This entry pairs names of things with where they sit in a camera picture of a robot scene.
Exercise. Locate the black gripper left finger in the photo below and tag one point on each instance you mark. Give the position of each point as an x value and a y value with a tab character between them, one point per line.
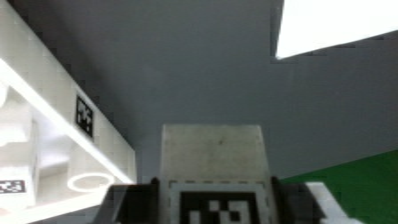
130	204

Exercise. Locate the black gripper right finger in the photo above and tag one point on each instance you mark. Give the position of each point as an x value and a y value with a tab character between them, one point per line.
298	209

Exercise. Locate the white square tabletop tray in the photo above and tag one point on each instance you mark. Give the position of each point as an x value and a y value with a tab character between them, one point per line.
64	155

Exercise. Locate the white L-shaped corner fence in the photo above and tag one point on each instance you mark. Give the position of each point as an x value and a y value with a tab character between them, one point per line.
336	216

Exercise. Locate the white marker base sheet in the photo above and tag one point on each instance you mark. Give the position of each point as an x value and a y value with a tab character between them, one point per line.
329	22

